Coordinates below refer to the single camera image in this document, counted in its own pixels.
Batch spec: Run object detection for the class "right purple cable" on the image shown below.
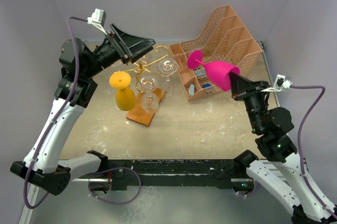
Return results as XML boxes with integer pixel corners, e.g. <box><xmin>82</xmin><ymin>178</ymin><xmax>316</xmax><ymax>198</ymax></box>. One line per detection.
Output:
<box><xmin>289</xmin><ymin>84</ymin><xmax>337</xmax><ymax>213</ymax></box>

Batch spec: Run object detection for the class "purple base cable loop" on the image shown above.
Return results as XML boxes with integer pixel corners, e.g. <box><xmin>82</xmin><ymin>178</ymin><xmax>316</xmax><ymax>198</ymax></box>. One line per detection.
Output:
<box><xmin>88</xmin><ymin>166</ymin><xmax>142</xmax><ymax>205</ymax></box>

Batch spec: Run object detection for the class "yellow plastic wine glass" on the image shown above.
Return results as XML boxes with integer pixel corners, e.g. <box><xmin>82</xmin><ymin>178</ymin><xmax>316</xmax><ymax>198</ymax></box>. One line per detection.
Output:
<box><xmin>109</xmin><ymin>72</ymin><xmax>137</xmax><ymax>111</ymax></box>

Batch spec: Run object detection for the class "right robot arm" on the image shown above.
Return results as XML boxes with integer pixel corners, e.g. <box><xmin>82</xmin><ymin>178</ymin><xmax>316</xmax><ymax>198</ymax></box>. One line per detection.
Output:
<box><xmin>229</xmin><ymin>73</ymin><xmax>336</xmax><ymax>223</ymax></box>

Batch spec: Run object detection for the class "clear wine glass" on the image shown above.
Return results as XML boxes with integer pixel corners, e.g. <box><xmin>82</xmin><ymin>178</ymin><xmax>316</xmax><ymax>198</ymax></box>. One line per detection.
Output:
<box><xmin>136</xmin><ymin>75</ymin><xmax>159</xmax><ymax>114</ymax></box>

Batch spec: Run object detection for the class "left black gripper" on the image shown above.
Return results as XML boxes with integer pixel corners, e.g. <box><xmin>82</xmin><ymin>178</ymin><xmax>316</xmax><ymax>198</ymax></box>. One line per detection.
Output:
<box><xmin>83</xmin><ymin>24</ymin><xmax>154</xmax><ymax>79</ymax></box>

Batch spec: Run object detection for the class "clear champagne flute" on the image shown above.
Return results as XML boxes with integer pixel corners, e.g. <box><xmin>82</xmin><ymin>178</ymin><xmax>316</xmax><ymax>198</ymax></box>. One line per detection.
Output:
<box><xmin>158</xmin><ymin>59</ymin><xmax>178</xmax><ymax>96</ymax></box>

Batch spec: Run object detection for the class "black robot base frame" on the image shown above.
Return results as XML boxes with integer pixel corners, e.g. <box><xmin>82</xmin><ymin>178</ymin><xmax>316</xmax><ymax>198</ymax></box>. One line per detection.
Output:
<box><xmin>80</xmin><ymin>150</ymin><xmax>259</xmax><ymax>191</ymax></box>

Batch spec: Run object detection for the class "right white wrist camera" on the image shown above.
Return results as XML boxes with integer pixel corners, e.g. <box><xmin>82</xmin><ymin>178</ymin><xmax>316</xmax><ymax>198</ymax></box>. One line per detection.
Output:
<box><xmin>262</xmin><ymin>74</ymin><xmax>292</xmax><ymax>93</ymax></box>

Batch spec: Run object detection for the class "orange plastic file organizer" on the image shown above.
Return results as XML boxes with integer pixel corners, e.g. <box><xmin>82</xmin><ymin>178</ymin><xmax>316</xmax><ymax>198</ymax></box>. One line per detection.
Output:
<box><xmin>170</xmin><ymin>5</ymin><xmax>262</xmax><ymax>101</ymax></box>

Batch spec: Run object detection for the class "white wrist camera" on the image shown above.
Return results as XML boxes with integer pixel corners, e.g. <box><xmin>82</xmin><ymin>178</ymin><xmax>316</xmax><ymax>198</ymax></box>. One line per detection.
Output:
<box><xmin>87</xmin><ymin>8</ymin><xmax>107</xmax><ymax>36</ymax></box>
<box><xmin>262</xmin><ymin>74</ymin><xmax>292</xmax><ymax>93</ymax></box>

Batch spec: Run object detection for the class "gold wire wine glass rack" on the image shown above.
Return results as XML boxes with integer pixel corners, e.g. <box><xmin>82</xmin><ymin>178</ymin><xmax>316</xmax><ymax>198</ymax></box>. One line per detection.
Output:
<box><xmin>126</xmin><ymin>45</ymin><xmax>174</xmax><ymax>127</ymax></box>

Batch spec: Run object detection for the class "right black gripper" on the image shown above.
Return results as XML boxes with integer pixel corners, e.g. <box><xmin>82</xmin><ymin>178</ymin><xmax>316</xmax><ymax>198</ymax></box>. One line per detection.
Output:
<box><xmin>229</xmin><ymin>71</ymin><xmax>271</xmax><ymax>132</ymax></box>

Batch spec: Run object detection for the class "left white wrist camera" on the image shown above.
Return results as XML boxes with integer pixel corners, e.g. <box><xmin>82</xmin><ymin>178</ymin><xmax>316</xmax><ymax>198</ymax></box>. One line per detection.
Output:
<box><xmin>87</xmin><ymin>8</ymin><xmax>107</xmax><ymax>36</ymax></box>

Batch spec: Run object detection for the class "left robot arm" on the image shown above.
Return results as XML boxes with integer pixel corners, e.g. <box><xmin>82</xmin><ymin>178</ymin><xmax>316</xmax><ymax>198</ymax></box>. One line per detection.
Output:
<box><xmin>10</xmin><ymin>24</ymin><xmax>155</xmax><ymax>196</ymax></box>

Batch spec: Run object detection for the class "pink plastic wine glass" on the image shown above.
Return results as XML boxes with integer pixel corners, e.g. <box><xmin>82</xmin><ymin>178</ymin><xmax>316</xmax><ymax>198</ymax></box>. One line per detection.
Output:
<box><xmin>187</xmin><ymin>50</ymin><xmax>240</xmax><ymax>91</ymax></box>

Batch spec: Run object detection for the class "light blue small bottle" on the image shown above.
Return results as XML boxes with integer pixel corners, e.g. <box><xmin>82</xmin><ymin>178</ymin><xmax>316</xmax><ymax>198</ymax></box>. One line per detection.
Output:
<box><xmin>189</xmin><ymin>84</ymin><xmax>195</xmax><ymax>97</ymax></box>

